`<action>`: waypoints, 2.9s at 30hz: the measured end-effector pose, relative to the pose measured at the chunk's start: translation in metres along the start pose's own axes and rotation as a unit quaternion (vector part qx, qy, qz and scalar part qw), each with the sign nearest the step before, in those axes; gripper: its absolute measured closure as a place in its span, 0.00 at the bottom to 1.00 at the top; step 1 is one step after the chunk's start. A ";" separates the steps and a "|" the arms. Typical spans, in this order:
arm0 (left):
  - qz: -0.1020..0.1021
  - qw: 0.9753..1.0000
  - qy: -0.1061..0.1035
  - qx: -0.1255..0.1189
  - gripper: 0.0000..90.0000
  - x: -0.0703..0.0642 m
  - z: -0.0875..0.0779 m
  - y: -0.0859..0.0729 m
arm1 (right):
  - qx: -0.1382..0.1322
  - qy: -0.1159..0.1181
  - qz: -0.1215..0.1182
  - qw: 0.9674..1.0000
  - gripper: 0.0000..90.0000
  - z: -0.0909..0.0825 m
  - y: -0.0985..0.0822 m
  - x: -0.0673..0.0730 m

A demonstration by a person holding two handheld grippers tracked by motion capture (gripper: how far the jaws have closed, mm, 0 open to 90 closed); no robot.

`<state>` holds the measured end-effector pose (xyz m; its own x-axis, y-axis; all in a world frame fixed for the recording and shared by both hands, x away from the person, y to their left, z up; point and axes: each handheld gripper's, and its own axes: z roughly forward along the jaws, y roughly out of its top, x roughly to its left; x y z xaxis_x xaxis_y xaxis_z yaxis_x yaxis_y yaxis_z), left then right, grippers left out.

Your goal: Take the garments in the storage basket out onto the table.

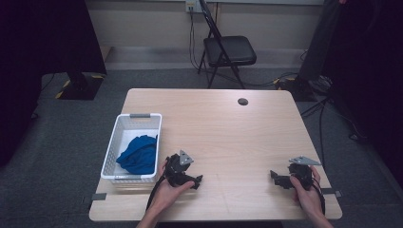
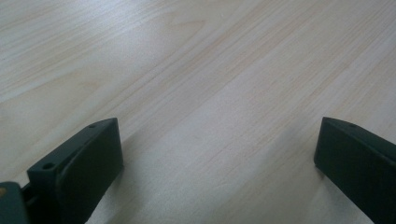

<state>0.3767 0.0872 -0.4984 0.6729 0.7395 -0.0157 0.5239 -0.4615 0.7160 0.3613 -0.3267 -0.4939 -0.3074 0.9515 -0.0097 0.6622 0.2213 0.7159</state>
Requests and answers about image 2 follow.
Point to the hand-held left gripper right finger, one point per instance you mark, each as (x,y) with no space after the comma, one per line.
(358,168)

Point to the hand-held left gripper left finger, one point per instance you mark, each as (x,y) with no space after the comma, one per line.
(77,174)

